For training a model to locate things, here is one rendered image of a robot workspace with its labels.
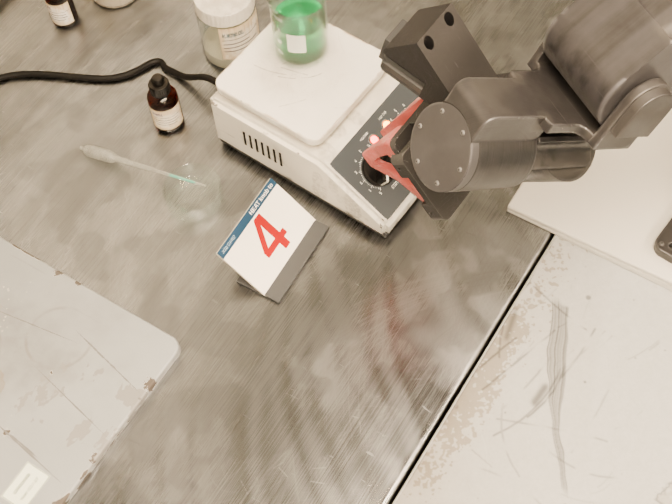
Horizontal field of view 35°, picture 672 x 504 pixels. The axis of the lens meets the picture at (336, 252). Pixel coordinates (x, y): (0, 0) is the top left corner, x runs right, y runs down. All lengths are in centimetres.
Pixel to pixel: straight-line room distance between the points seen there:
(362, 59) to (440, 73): 27
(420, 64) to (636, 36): 14
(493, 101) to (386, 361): 33
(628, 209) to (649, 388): 17
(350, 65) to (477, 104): 34
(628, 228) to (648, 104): 33
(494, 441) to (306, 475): 16
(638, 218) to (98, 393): 50
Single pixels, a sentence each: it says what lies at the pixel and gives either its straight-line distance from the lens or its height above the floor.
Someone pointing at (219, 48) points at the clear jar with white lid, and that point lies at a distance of 108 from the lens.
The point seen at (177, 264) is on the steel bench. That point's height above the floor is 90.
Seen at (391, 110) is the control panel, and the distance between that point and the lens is 99.
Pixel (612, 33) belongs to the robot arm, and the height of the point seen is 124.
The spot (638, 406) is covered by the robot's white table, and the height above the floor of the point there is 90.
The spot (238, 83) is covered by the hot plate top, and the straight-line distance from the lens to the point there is 98.
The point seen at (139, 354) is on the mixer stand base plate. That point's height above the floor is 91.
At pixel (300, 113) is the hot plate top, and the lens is 95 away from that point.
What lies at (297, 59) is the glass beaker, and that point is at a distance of 97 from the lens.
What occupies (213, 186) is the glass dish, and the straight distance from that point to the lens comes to 102.
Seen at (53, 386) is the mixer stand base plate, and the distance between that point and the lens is 94.
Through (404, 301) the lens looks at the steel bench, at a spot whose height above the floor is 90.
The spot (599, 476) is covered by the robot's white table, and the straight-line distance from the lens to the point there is 90.
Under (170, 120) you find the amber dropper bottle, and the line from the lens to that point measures 105.
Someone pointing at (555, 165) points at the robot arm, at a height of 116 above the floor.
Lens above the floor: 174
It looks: 60 degrees down
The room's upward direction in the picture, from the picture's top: 4 degrees counter-clockwise
